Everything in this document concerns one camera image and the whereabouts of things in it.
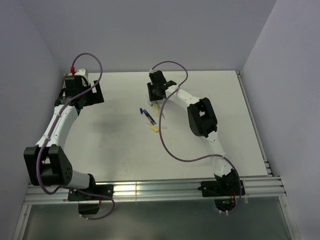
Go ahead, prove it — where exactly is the yellow highlighter pen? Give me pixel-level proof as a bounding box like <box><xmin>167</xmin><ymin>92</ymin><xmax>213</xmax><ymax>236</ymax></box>
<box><xmin>153</xmin><ymin>102</ymin><xmax>161</xmax><ymax>118</ymax></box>

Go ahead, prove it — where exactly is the yellow highlighter cap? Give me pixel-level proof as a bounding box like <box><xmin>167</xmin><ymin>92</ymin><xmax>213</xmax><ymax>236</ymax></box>
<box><xmin>151</xmin><ymin>125</ymin><xmax>160</xmax><ymax>133</ymax></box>

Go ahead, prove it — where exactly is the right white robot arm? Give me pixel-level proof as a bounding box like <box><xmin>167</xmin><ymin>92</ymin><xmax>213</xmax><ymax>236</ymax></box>
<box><xmin>147</xmin><ymin>80</ymin><xmax>245</xmax><ymax>197</ymax></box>

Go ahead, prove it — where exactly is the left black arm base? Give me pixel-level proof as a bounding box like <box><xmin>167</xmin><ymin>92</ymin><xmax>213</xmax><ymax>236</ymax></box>
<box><xmin>67</xmin><ymin>184</ymin><xmax>116</xmax><ymax>221</ymax></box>

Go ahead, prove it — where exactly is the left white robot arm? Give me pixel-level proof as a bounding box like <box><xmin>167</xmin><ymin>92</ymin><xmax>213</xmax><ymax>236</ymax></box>
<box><xmin>23</xmin><ymin>69</ymin><xmax>104</xmax><ymax>200</ymax></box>

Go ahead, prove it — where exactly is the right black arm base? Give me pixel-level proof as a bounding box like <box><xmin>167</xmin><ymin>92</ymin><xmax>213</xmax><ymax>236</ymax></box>
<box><xmin>197</xmin><ymin>179</ymin><xmax>246</xmax><ymax>215</ymax></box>

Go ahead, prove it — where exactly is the blue barrel pen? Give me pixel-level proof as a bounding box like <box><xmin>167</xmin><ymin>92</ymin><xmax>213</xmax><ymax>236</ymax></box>
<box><xmin>143</xmin><ymin>110</ymin><xmax>157</xmax><ymax>125</ymax></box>

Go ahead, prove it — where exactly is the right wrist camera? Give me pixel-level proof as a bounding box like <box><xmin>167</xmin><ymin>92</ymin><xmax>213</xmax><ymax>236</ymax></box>
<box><xmin>149</xmin><ymin>70</ymin><xmax>167</xmax><ymax>85</ymax></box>

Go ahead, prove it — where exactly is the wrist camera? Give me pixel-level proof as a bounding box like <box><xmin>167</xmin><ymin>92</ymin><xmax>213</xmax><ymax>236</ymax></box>
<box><xmin>149</xmin><ymin>70</ymin><xmax>167</xmax><ymax>85</ymax></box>
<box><xmin>74</xmin><ymin>68</ymin><xmax>89</xmax><ymax>81</ymax></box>

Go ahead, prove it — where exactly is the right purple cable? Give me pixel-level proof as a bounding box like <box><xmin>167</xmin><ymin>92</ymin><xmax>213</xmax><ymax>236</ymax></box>
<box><xmin>150</xmin><ymin>61</ymin><xmax>243</xmax><ymax>214</ymax></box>

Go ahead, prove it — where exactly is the purple cable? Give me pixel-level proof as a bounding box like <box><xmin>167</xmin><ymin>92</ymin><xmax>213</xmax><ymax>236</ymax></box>
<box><xmin>36</xmin><ymin>52</ymin><xmax>116</xmax><ymax>221</ymax></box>
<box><xmin>150</xmin><ymin>61</ymin><xmax>243</xmax><ymax>214</ymax></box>

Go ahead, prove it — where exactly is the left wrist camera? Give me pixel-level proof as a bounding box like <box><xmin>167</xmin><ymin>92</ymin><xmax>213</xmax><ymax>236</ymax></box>
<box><xmin>74</xmin><ymin>68</ymin><xmax>89</xmax><ymax>81</ymax></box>

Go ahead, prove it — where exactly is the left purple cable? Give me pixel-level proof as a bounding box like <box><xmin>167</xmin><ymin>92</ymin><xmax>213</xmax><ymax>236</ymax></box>
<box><xmin>36</xmin><ymin>52</ymin><xmax>116</xmax><ymax>221</ymax></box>

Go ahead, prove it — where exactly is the aluminium rail frame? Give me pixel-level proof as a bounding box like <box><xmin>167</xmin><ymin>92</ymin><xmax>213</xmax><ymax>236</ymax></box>
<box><xmin>13</xmin><ymin>70</ymin><xmax>301</xmax><ymax>240</ymax></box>

